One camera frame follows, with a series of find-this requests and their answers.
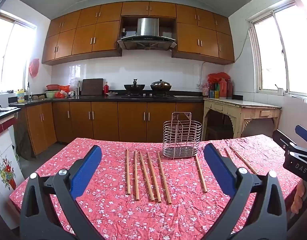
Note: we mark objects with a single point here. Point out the red floral tablecloth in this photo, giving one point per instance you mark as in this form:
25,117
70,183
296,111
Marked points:
113,217

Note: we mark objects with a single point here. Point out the orange red bottle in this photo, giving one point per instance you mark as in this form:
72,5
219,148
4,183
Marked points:
222,88

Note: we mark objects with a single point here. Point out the white plate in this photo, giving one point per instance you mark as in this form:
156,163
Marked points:
111,94

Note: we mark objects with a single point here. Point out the small windowsill object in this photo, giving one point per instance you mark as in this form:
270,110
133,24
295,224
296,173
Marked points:
280,91

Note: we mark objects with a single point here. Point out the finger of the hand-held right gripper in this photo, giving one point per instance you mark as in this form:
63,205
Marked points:
281,140
303,132

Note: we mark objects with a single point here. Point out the wok with metal lid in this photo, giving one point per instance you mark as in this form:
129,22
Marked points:
160,87

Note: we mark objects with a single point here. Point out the steel range hood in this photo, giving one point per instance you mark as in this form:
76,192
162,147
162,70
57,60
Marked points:
148,26

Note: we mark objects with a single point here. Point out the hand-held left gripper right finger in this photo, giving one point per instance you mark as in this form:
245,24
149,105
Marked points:
219,170

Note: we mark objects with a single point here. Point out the wide sliding window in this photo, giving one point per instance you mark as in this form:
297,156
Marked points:
271,55

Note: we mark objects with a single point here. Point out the small wooden wall cabinet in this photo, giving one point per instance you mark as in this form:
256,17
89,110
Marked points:
148,8

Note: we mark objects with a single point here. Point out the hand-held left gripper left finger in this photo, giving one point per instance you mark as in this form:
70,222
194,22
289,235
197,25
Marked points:
86,172

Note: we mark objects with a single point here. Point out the metal faucet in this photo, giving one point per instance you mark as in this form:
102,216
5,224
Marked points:
28,90

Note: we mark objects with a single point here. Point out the clear oil bottle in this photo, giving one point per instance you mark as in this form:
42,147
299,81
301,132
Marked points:
205,91

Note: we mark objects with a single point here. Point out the person's right hand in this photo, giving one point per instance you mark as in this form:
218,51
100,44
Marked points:
297,200

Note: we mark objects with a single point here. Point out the black kitchen countertop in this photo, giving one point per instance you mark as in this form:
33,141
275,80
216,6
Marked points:
93,98

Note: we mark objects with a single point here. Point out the flower printed tile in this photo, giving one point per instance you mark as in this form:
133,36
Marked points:
7,172

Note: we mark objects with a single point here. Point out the dark cutting board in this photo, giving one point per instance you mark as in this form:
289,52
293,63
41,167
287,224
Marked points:
92,87

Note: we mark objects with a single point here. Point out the hanging red plastic bag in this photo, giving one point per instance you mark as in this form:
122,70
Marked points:
34,67

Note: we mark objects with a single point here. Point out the yellow detergent bottle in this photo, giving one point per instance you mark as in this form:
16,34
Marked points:
21,96

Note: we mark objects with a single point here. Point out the narrow kitchen window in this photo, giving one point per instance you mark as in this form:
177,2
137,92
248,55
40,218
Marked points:
13,55

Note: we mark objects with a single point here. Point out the dark red bottle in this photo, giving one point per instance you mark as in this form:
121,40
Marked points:
229,90

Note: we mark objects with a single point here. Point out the large wooden wall cabinet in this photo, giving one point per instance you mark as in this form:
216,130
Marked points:
203,35
81,37

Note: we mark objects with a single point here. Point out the green basin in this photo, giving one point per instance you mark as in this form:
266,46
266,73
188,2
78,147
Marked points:
50,94

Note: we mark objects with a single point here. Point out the cream wooden side table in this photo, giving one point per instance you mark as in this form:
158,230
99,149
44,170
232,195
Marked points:
243,105

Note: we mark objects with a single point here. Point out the steel cup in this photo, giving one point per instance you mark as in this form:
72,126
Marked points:
77,91

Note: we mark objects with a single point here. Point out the small red bottle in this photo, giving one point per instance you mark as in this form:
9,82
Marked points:
106,88

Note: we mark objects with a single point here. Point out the grey rag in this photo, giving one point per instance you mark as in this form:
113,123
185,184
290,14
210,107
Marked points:
6,108

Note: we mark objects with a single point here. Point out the white plastic bag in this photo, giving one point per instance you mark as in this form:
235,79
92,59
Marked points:
74,82

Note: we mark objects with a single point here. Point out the red basin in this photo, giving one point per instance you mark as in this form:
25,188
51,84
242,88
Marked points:
52,87

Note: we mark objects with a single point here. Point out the black wok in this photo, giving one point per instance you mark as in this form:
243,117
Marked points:
134,87

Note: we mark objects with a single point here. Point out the black gas stove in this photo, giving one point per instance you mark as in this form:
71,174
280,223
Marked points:
136,96

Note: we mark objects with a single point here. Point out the crumpled red bag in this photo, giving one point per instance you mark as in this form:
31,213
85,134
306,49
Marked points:
218,76

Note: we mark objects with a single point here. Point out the wooden base cabinets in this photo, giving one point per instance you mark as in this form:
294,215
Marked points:
103,120

